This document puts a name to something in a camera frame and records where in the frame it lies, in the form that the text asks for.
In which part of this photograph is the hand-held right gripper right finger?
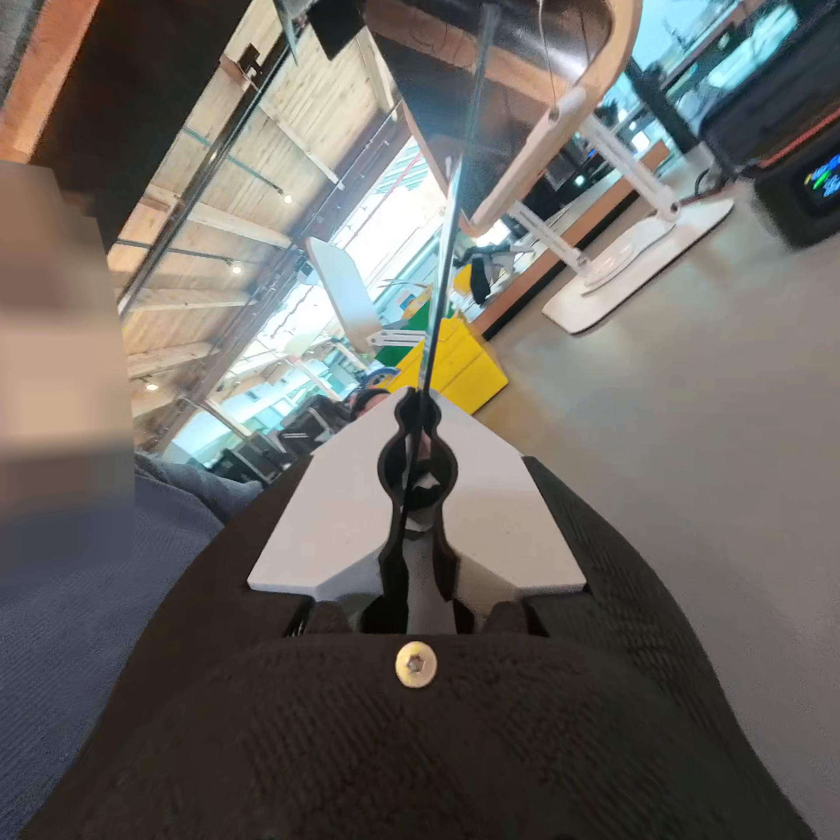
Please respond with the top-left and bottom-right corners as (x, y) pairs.
(420, 392), (587, 618)

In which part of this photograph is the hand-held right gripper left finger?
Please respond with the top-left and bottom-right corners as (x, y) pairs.
(248, 387), (421, 634)

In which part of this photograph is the yellow plastic bin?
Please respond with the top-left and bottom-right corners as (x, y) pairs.
(390, 318), (509, 416)

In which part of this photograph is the green plastic bin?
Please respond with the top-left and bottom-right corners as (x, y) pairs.
(375, 308), (434, 368)

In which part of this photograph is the white panel on stand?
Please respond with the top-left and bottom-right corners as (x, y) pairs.
(305, 236), (427, 355)

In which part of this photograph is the white mirror stand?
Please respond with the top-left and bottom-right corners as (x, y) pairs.
(505, 112), (735, 336)

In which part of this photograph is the black power station with display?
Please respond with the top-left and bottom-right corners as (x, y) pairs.
(751, 147), (840, 249)

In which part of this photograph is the wood framed mirror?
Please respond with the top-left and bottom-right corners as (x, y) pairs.
(364, 0), (645, 240)

